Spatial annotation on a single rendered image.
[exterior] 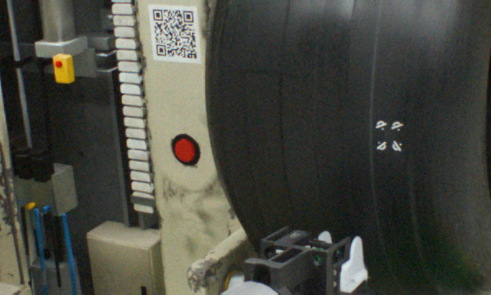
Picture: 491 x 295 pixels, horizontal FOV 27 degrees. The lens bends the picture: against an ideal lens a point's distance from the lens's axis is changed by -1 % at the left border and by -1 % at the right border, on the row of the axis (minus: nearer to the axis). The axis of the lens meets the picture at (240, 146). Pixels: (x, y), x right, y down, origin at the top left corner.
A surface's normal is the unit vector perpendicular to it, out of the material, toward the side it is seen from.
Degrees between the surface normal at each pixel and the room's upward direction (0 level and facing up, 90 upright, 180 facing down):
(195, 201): 90
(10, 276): 90
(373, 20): 67
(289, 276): 90
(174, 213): 90
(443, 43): 74
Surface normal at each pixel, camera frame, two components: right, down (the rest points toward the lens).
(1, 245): -0.50, 0.32
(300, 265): 0.86, 0.11
